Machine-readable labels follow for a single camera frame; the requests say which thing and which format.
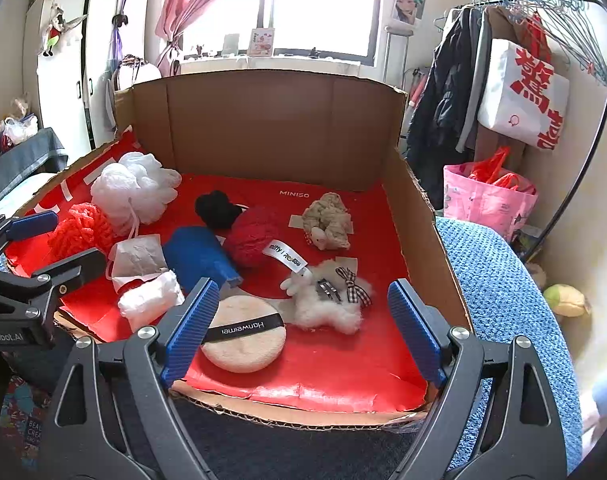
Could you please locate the small printed card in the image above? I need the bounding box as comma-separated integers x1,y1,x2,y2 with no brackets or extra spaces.
248,28,275,58

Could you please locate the white fluffy bunny hair clip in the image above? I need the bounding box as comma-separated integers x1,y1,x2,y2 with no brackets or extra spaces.
266,237,374,335

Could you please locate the dark grey cloth cover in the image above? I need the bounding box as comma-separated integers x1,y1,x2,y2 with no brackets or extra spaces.
0,127,69,216

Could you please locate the white mesh bath pouf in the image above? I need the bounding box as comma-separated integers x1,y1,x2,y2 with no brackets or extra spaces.
90,151,183,238

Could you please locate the hanging plush toy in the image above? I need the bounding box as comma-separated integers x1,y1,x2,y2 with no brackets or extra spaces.
41,2,87,58

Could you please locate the black fuzzy scrunchie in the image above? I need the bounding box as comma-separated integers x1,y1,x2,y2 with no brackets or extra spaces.
194,190,244,231

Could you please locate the white plastic bag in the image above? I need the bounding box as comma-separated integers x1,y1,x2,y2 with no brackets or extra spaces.
1,114,39,146

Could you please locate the cardboard box with red lining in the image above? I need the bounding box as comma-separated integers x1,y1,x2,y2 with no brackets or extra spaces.
4,69,471,428

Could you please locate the pink shopping bag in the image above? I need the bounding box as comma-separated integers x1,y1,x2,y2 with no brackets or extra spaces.
443,162,539,243

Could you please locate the light blue cloth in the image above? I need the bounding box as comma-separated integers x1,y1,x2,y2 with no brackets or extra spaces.
581,365,607,441

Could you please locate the red mesh bath pouf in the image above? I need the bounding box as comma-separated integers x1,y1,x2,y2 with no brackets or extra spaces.
48,202,115,263

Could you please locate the yellow green plush toy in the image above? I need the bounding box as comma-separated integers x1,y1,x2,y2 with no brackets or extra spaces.
542,282,591,318

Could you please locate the red plastic bag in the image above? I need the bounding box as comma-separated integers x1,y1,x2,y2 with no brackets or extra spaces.
468,146,521,186

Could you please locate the dark printed box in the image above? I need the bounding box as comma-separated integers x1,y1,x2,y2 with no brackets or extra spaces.
0,355,424,480

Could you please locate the grey garment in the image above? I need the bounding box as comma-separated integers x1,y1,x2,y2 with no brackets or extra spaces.
456,10,489,153

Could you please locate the white tote bag red print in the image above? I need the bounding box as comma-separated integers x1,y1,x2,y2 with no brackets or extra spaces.
477,39,570,151

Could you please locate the red hanging cloth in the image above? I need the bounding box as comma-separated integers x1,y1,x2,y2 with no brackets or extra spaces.
526,12,554,61

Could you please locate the purple ribbon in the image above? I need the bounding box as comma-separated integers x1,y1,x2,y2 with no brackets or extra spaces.
111,0,132,61

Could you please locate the white quilted handbag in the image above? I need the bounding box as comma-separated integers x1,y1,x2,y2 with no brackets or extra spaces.
111,55,162,91

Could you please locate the dark jacket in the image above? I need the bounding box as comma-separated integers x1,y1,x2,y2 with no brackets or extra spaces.
406,7,484,208

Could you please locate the white wardrobe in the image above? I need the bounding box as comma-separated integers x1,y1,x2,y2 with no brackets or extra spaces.
22,0,150,151

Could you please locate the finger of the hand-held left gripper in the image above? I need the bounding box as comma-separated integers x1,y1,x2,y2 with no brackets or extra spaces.
0,247,107,322
0,210,59,263

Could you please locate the white cloth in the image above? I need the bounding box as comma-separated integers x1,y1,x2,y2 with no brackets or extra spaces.
118,270,185,333

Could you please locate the wall poster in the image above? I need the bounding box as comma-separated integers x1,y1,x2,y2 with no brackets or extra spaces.
391,0,427,26

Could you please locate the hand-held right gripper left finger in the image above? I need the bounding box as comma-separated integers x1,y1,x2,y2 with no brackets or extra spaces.
41,276,220,480

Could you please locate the beige round powder puff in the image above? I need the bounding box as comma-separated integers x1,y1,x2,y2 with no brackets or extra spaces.
201,295,288,373

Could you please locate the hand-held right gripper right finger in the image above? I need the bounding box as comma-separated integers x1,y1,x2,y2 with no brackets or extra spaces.
386,279,569,480

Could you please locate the bunch of wire hangers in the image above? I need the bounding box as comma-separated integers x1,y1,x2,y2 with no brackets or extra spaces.
503,0,607,86

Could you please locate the grey crutch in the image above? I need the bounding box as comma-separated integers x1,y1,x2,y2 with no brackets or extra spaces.
383,27,414,88

